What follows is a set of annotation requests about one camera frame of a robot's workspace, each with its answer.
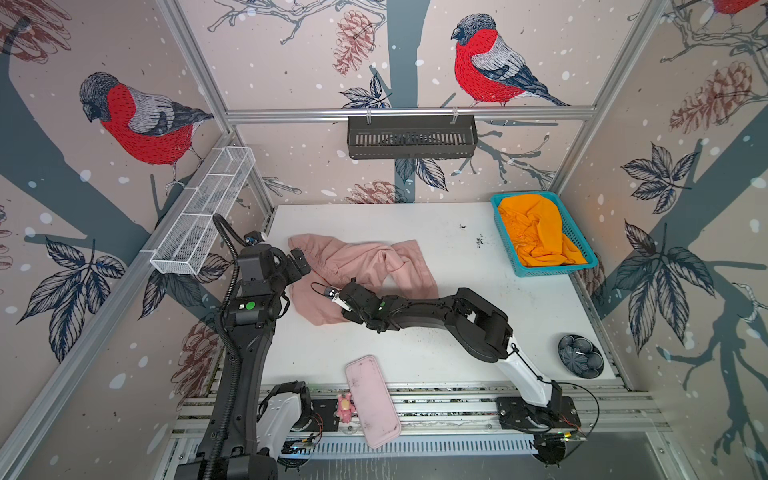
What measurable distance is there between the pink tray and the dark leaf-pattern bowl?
496 mm

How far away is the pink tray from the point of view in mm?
708

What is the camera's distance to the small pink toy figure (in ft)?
2.39

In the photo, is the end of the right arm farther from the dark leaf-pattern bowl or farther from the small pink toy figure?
the dark leaf-pattern bowl
